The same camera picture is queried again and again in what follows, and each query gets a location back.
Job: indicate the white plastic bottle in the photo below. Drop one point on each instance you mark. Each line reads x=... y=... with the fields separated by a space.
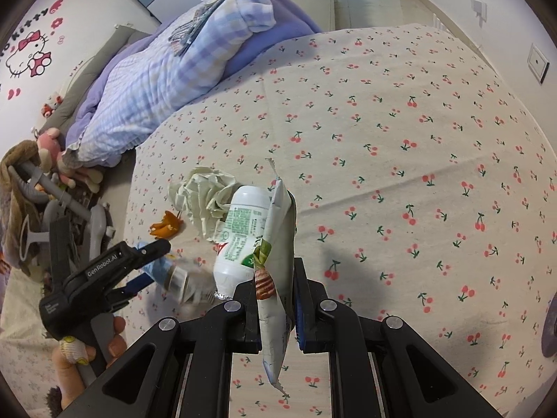
x=237 y=244

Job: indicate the grey adjustable chair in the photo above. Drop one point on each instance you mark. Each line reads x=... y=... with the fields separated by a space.
x=98 y=226

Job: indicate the clear bottle with blue label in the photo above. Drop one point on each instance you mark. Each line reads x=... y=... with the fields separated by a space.
x=169 y=272

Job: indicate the cartoon cat wall sticker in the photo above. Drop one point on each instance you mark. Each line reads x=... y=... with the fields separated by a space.
x=35 y=56

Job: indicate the brown fleece blanket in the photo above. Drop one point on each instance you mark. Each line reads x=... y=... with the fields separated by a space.
x=13 y=161

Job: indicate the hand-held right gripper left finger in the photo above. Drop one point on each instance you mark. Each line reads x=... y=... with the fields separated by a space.
x=246 y=313

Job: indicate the person's left hand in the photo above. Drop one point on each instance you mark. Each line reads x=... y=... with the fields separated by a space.
x=65 y=374

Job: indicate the grey headboard cushion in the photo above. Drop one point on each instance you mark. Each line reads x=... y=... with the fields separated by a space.
x=100 y=61

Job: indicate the white wall socket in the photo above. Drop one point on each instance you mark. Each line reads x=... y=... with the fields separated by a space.
x=478 y=8

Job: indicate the grey striped folded cloth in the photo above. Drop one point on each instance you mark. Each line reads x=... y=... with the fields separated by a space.
x=191 y=30

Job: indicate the purple checked quilt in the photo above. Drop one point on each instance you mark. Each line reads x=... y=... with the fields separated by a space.
x=165 y=82

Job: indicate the bed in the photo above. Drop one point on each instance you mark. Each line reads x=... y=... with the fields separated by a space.
x=322 y=8

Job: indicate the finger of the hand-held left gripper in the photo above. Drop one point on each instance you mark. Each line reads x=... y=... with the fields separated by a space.
x=130 y=287
x=154 y=250

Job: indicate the orange peel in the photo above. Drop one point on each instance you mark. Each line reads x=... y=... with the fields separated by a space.
x=165 y=226

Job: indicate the small red plush toy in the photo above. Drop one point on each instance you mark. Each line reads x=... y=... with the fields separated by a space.
x=47 y=109

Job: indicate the pink plush toy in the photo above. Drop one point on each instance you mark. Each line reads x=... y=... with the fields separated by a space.
x=48 y=141

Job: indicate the crumpled white tissue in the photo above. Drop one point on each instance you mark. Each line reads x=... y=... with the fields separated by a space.
x=200 y=196

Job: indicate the white carrot print snack packet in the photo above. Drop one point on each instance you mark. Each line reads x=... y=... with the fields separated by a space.
x=270 y=326

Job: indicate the round phone holder base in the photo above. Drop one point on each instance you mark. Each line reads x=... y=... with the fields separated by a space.
x=551 y=326

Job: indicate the white wall switch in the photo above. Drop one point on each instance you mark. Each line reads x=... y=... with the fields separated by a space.
x=538 y=63

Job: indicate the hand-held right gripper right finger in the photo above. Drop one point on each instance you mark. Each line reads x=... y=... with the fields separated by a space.
x=298 y=313

